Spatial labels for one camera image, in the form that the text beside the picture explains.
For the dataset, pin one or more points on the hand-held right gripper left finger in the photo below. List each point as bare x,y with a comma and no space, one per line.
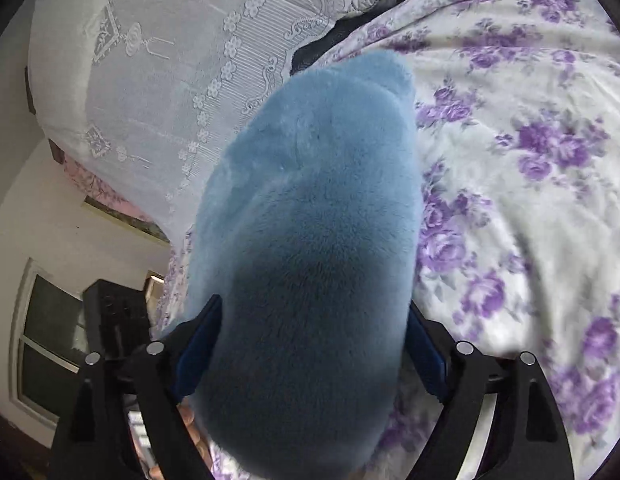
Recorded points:
195,355

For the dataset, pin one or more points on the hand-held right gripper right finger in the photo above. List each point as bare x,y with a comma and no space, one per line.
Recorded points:
426,357

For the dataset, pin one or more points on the blue fleece jacket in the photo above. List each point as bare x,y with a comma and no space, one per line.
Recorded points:
310,235

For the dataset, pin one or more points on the person's left hand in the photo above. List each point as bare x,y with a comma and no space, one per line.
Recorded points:
194,427

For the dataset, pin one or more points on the white framed window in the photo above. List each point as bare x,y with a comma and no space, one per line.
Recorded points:
45,320

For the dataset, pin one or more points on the pink patterned cloth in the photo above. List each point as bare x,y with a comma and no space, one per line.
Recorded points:
95,187

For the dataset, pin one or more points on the purple floral bed sheet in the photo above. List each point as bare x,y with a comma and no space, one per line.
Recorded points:
515,210

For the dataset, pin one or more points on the white lace cover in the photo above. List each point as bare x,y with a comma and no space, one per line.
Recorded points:
165,85

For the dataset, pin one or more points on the black cloth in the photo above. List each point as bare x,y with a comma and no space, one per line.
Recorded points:
315,50

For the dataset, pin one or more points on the gold picture frame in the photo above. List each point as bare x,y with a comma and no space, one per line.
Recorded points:
154,287

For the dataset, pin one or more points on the dark wooden bed frame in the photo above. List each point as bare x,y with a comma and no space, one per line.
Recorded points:
30,92

